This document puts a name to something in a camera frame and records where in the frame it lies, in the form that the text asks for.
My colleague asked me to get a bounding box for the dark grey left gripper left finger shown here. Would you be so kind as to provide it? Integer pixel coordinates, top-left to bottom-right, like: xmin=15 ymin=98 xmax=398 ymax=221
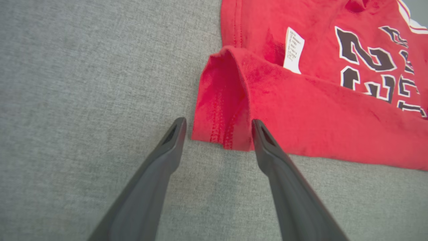
xmin=88 ymin=117 xmax=187 ymax=241

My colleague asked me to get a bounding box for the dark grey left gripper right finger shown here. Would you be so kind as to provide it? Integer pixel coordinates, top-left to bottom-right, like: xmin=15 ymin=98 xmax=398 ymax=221
xmin=251 ymin=119 xmax=350 ymax=241

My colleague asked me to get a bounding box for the red jersey with white stripes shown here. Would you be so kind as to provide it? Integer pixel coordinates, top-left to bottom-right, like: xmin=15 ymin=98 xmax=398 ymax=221
xmin=191 ymin=0 xmax=428 ymax=172

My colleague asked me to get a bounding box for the grey fabric sofa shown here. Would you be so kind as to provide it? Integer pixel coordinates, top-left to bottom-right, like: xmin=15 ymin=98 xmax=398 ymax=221
xmin=0 ymin=0 xmax=428 ymax=241

